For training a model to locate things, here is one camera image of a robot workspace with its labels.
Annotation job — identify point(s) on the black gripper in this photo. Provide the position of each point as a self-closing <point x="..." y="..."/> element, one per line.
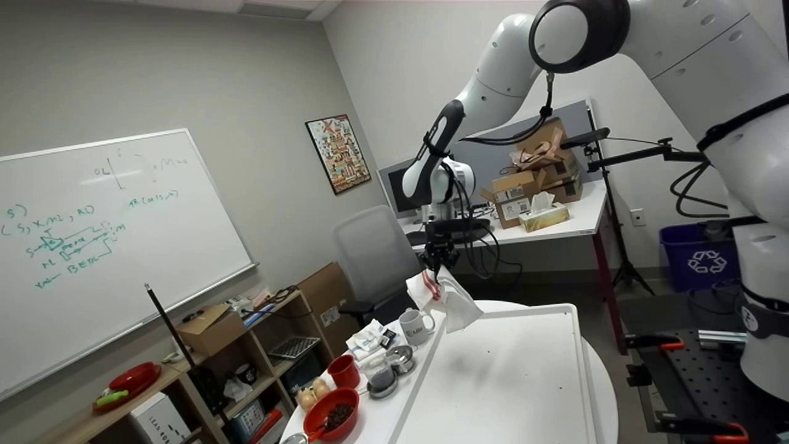
<point x="443" y="241"/>

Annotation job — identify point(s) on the white towel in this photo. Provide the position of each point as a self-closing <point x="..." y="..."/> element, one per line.
<point x="453" y="310"/>

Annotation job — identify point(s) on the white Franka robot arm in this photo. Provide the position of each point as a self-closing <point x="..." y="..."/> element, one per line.
<point x="724" y="83"/>

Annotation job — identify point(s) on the white rectangular tray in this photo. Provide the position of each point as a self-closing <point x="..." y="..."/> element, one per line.
<point x="501" y="379"/>

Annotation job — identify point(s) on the black keyboard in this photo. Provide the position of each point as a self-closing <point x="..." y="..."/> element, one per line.
<point x="416" y="238"/>

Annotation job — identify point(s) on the white ceramic mug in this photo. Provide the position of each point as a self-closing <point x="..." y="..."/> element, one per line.
<point x="416" y="326"/>

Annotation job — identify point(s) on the grey office chair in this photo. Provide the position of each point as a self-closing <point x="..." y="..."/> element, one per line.
<point x="374" y="250"/>

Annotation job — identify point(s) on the black computer monitor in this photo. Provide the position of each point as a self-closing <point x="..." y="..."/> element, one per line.
<point x="396" y="194"/>

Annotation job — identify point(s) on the silver metal tin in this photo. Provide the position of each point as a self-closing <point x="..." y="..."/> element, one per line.
<point x="400" y="359"/>

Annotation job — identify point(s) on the white paper packets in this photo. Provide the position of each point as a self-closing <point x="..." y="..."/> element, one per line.
<point x="366" y="339"/>

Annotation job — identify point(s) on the small beige box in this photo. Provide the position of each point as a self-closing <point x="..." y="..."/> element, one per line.
<point x="544" y="217"/>

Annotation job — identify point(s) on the dark round tin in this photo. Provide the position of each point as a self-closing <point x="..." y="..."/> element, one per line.
<point x="382" y="382"/>

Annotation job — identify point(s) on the small red cup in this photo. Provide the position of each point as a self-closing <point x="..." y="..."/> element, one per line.
<point x="344" y="371"/>

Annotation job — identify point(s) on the white desk with red legs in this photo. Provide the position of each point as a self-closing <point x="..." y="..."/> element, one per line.
<point x="576" y="215"/>

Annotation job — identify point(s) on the large brown cardboard box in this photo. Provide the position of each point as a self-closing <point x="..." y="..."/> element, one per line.
<point x="539" y="151"/>

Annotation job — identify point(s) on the framed colourful poster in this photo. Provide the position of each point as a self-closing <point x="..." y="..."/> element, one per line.
<point x="339" y="154"/>

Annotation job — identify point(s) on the round white table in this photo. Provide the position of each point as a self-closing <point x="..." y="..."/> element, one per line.
<point x="374" y="416"/>

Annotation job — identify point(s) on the clear plastic food container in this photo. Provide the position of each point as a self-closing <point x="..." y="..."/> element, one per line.
<point x="315" y="396"/>

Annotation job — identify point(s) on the red bowl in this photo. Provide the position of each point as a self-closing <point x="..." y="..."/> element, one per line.
<point x="331" y="416"/>

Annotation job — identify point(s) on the wooden shelf unit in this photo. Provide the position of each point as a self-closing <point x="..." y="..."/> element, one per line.
<point x="247" y="360"/>

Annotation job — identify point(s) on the orange black clamp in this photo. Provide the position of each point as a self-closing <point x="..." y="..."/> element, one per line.
<point x="699" y="428"/>
<point x="654" y="341"/>

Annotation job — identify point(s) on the open brown cardboard box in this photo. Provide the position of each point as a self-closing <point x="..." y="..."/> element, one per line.
<point x="210" y="329"/>

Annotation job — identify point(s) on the blue recycling bin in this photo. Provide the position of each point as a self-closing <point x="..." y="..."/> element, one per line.
<point x="699" y="259"/>

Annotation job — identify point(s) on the thin black pole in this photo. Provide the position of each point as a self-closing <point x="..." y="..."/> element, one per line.
<point x="168" y="323"/>

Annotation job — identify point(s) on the silver metal cylinder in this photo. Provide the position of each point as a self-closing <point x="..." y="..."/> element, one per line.
<point x="721" y="339"/>

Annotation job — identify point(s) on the black workbench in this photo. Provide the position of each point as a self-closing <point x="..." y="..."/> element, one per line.
<point x="707" y="385"/>

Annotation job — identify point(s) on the white storage box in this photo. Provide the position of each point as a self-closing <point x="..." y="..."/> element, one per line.
<point x="160" y="419"/>

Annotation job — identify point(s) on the red plate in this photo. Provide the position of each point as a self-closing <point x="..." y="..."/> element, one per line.
<point x="136" y="376"/>

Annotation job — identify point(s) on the whiteboard with green writing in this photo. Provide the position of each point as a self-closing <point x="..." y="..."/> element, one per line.
<point x="114" y="248"/>

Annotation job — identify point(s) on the green red toy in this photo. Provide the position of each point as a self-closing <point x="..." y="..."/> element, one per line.
<point x="112" y="401"/>

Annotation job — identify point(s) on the white wall outlet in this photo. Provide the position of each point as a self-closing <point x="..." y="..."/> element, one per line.
<point x="636" y="217"/>

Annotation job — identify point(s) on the black camera stand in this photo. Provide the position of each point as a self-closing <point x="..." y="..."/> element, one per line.
<point x="631" y="154"/>

